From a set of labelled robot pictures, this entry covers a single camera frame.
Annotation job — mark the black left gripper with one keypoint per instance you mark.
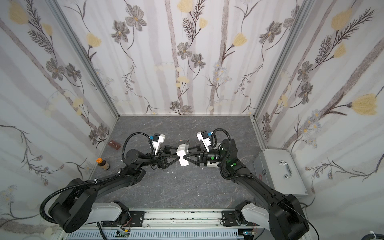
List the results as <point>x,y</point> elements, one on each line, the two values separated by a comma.
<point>161,159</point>

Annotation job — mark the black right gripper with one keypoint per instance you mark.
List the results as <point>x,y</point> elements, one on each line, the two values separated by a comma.
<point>202,157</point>

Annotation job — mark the white jewelry box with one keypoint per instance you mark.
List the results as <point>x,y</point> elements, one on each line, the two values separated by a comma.
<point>182,151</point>

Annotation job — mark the white jewelry box lid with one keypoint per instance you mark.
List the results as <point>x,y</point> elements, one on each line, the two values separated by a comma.
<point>213,165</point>

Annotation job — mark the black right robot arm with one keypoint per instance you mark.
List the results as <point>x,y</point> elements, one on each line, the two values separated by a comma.
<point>284,217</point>

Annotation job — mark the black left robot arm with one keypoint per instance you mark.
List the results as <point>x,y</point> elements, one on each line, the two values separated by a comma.
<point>71,207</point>

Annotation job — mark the small brown red box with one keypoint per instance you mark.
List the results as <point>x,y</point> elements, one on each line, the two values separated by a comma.
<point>113,144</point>

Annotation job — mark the brown bottle orange cap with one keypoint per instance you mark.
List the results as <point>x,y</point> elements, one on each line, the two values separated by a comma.
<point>103,164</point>

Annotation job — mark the silver metal case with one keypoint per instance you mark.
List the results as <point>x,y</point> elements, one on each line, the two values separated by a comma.
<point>277,169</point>

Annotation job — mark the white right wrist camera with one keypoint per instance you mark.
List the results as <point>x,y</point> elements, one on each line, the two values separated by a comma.
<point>205,137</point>

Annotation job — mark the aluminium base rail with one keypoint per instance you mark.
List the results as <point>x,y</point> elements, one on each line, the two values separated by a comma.
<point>181,224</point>

